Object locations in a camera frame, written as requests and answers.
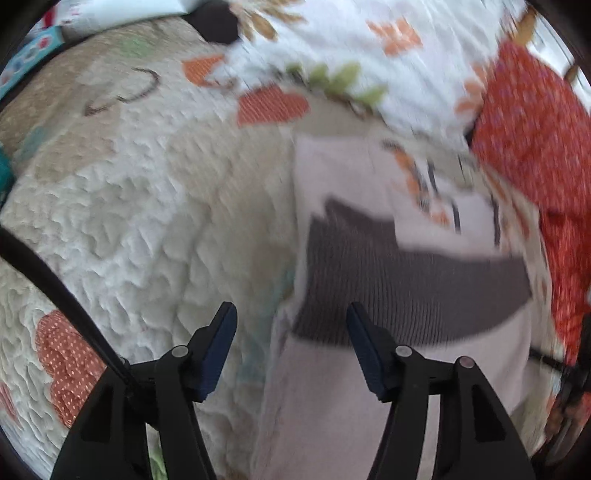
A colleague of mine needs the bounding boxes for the teal box with coloured dots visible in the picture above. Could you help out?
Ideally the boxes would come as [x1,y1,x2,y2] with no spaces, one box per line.
[0,25,64,100]

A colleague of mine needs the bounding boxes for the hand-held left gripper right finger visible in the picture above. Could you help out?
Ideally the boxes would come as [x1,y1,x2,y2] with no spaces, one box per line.
[346,302,537,480]

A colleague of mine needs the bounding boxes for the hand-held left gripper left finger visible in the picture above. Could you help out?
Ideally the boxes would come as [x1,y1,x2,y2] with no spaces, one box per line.
[50,301,238,480]

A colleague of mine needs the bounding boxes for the white floral pillow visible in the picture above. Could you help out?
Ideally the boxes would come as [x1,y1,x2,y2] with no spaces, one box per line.
[226,0,533,139]

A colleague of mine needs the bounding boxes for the pink sweater with grey trim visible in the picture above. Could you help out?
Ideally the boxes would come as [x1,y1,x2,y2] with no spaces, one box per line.
[252,131,555,480]

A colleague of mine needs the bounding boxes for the orange floral cloth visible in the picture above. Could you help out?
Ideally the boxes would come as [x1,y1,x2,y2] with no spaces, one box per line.
[468,39,591,370]

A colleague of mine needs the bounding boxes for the cream quilted bedspread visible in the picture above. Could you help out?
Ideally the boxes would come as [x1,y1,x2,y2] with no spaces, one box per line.
[0,18,384,480]

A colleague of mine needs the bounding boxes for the green printed package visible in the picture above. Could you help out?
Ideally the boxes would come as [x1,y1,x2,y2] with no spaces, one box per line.
[0,148,14,200]

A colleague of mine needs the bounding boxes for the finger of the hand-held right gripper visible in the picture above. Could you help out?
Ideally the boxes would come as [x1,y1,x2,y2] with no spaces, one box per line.
[529,346,576,377]

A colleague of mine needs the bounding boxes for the black cable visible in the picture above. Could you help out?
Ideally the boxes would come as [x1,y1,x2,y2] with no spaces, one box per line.
[0,228,136,394]

